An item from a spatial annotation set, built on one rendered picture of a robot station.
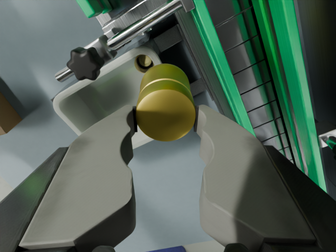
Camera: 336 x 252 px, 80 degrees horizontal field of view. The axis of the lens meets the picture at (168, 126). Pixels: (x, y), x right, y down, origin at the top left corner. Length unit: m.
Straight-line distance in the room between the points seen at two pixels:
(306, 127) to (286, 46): 0.12
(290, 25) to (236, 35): 0.09
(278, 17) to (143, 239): 0.84
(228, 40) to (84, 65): 0.21
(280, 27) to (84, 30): 0.34
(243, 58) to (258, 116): 0.11
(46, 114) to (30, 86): 0.07
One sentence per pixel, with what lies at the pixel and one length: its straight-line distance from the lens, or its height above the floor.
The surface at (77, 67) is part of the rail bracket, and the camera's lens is 0.20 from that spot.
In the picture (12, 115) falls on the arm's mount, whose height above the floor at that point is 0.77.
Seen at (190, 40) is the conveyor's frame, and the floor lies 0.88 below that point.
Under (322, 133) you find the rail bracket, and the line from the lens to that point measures 0.34.
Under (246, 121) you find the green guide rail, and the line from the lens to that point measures 0.28.
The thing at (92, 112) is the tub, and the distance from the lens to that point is 0.50.
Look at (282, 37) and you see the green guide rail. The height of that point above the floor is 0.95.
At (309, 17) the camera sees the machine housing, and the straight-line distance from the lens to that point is 0.48.
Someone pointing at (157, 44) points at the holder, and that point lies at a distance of 0.43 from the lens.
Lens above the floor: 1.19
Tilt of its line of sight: 57 degrees down
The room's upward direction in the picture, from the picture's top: 178 degrees clockwise
